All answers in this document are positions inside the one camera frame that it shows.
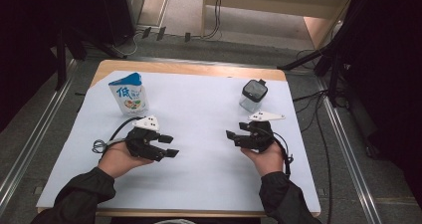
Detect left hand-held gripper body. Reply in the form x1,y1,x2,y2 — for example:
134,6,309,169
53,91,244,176
124,114,167,162

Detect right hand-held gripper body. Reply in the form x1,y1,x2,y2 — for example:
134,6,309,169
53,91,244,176
239,111,287,153

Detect clear jar with black lid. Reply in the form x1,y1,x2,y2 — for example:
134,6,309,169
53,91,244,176
238,79,269,113

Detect blue and white snack pouch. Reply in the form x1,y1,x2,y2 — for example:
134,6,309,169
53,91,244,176
107,72,149,117

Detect person's right hand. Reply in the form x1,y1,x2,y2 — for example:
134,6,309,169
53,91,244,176
240,141,286,178

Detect person's left hand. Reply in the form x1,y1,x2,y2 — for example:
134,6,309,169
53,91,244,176
97,140,155,179

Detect white table mat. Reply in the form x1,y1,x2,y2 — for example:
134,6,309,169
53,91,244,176
36,70,321,215

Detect grey cloth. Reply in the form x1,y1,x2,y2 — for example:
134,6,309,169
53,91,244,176
153,218,197,224

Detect wooden table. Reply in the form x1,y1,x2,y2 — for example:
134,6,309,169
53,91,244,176
36,59,321,218

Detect black tripod stand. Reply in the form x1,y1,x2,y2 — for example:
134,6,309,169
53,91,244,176
277,34,352,108

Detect black metal stand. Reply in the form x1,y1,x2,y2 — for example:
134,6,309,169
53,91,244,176
54,24,127,92

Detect black cabinet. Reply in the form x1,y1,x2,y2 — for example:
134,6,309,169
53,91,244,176
99,0,145,48

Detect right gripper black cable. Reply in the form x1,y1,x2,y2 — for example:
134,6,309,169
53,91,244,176
265,130,295,180

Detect black floor cables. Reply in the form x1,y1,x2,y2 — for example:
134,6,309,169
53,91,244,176
292,49,336,224

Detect metal floor rail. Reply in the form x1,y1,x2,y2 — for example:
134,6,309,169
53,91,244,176
0,59,79,215
315,76,382,224

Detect white floor cable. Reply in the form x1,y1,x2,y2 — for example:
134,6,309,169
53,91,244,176
110,30,144,58

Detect hanging black cables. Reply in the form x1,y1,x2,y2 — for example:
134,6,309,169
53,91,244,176
203,0,224,40

